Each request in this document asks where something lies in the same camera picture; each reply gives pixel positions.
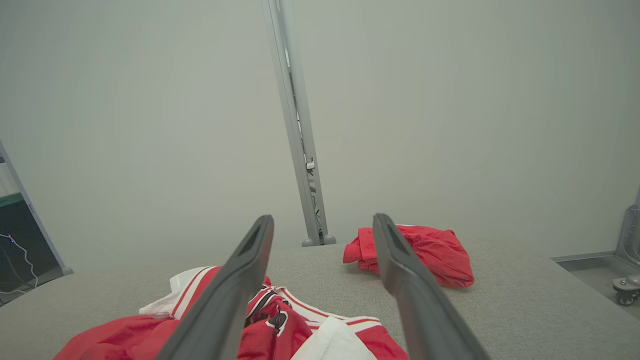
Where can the black computer tower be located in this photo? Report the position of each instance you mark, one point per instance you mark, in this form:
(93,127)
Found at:
(20,260)

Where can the red shorts white stripe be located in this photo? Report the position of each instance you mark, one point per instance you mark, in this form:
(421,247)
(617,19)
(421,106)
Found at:
(440,255)

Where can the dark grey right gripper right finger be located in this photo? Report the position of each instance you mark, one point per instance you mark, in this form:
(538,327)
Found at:
(425,310)

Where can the grey partition post round feet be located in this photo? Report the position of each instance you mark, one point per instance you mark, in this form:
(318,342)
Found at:
(290,100)

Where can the red white basketball jersey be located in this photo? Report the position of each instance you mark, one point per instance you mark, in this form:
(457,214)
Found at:
(125,335)

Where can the teal topped box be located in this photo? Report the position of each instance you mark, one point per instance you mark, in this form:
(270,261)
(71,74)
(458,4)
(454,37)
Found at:
(10,200)

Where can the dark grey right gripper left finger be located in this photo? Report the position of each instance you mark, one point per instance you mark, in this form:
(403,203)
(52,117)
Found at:
(225,300)

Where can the black caster wheel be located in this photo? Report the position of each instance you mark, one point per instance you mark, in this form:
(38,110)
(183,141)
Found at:
(625,299)

